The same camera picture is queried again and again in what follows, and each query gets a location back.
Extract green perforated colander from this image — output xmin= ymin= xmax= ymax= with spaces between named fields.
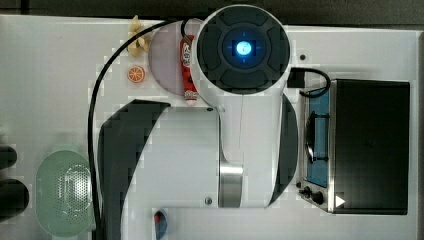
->
xmin=35 ymin=148 xmax=94 ymax=240

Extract silver toaster oven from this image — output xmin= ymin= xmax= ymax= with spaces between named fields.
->
xmin=298 ymin=79 xmax=410 ymax=215

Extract red plush ketchup bottle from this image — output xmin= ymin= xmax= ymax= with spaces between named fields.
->
xmin=179 ymin=35 xmax=198 ymax=106

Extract blue bowl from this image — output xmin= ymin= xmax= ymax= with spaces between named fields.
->
xmin=154 ymin=210 xmax=168 ymax=240

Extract dark round container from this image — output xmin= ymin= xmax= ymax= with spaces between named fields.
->
xmin=0 ymin=146 xmax=17 ymax=169
xmin=0 ymin=179 xmax=29 ymax=221

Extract orange slice toy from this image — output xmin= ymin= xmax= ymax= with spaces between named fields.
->
xmin=127 ymin=65 xmax=145 ymax=83

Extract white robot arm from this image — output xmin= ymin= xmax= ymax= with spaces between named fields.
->
xmin=97 ymin=5 xmax=298 ymax=240

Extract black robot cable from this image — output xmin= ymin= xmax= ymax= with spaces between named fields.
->
xmin=87 ymin=19 xmax=183 ymax=240

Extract yellow plush toy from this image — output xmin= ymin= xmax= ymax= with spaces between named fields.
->
xmin=127 ymin=15 xmax=149 ymax=57

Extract round grey plate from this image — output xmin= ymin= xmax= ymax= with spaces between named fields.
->
xmin=148 ymin=20 xmax=201 ymax=100

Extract red ball toy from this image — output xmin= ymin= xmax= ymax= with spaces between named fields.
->
xmin=154 ymin=211 xmax=164 ymax=224

